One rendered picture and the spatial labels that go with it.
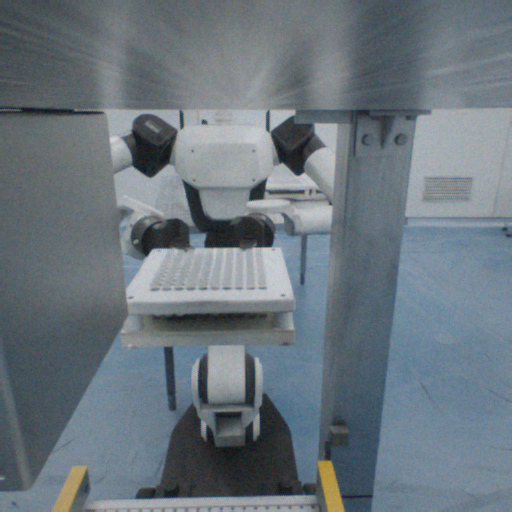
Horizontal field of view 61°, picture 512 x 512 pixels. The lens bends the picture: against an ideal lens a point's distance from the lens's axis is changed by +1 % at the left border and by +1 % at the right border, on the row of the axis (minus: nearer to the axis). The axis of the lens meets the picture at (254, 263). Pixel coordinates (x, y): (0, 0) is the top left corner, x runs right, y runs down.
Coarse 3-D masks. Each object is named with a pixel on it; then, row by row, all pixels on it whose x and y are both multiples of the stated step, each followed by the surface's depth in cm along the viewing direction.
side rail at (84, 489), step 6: (84, 480) 48; (84, 486) 48; (78, 492) 46; (84, 492) 48; (78, 498) 46; (84, 498) 48; (72, 504) 44; (78, 504) 46; (84, 504) 47; (72, 510) 44; (78, 510) 46
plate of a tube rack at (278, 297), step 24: (144, 264) 74; (192, 264) 74; (264, 264) 74; (144, 288) 64; (288, 288) 64; (144, 312) 60; (168, 312) 60; (192, 312) 60; (216, 312) 60; (240, 312) 60
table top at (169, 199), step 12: (168, 180) 291; (180, 180) 291; (168, 192) 247; (180, 192) 248; (156, 204) 215; (168, 204) 215; (180, 204) 215; (300, 204) 215; (312, 204) 215; (324, 204) 215; (168, 216) 190; (180, 216) 190; (276, 216) 191; (192, 228) 175; (276, 228) 181
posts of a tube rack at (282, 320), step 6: (276, 312) 61; (282, 312) 61; (288, 312) 61; (132, 318) 61; (138, 318) 61; (276, 318) 61; (282, 318) 61; (288, 318) 61; (126, 324) 61; (132, 324) 61; (138, 324) 61; (276, 324) 62; (282, 324) 61; (288, 324) 62; (126, 330) 61; (132, 330) 61; (138, 330) 61
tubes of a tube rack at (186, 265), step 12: (180, 252) 77; (192, 252) 77; (216, 252) 77; (228, 252) 77; (240, 252) 77; (252, 252) 77; (180, 264) 73; (204, 264) 71; (216, 264) 71; (228, 264) 71; (240, 264) 71; (252, 264) 71; (168, 276) 66; (180, 276) 66; (192, 276) 66; (204, 276) 66; (216, 276) 66; (228, 276) 66; (240, 276) 66; (252, 276) 66
